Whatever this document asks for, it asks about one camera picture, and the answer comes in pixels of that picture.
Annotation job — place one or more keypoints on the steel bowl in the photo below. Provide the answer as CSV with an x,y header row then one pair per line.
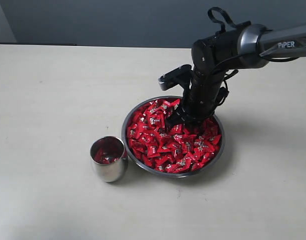
x,y
178,152

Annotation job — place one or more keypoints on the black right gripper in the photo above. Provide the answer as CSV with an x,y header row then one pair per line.
x,y
206,92

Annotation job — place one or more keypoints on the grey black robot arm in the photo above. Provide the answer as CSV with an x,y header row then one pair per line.
x,y
220,57

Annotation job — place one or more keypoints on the steel cup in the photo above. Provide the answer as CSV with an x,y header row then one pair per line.
x,y
115,171

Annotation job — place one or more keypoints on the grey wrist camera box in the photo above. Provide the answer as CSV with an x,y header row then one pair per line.
x,y
179,76

